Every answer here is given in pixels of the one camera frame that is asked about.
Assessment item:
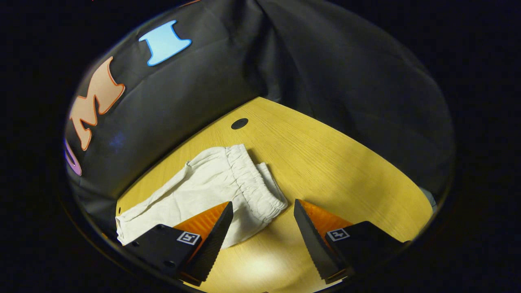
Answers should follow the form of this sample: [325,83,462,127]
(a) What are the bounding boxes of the cream white jeans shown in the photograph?
[115,143,289,249]

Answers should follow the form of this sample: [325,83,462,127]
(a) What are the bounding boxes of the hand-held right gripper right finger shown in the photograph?
[293,199,411,284]

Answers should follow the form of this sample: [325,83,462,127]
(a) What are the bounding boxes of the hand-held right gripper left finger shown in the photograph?
[124,201,234,286]

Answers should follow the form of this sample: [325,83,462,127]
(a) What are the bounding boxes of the black backdrop cloth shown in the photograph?
[63,0,455,241]

